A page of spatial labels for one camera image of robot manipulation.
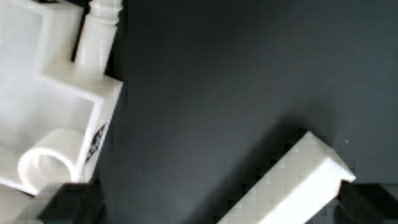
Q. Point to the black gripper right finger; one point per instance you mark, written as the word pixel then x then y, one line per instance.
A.
pixel 367 204

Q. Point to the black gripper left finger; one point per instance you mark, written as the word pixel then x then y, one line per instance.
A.
pixel 76 205

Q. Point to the white chair seat part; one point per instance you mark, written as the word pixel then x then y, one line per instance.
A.
pixel 58 93

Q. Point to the white U-shaped border fence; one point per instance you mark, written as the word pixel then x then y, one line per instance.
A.
pixel 298 187

